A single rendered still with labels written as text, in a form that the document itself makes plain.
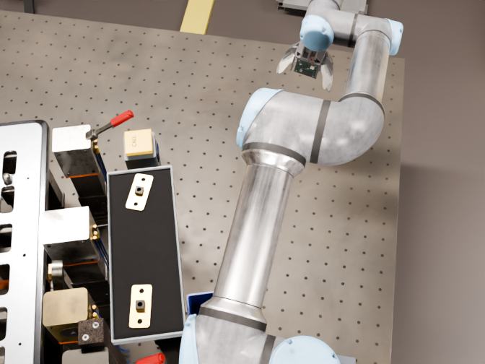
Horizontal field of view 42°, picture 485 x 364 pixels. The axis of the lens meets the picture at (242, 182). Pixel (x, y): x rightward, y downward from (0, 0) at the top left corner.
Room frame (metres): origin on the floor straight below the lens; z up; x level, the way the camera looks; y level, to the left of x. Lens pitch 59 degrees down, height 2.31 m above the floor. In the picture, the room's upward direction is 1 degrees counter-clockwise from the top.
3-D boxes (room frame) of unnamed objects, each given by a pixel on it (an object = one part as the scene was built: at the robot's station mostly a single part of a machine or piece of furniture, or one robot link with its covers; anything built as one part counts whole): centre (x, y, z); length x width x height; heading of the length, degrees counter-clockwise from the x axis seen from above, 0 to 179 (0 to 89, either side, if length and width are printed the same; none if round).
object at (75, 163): (0.87, 0.39, 0.88); 0.12 x 0.07 x 0.36; 97
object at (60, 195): (0.89, 0.58, 0.84); 0.12 x 0.05 x 0.29; 97
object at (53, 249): (0.61, 0.36, 0.90); 0.13 x 0.08 x 0.41; 97
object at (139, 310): (0.41, 0.20, 1.17); 0.08 x 0.04 x 0.01; 1
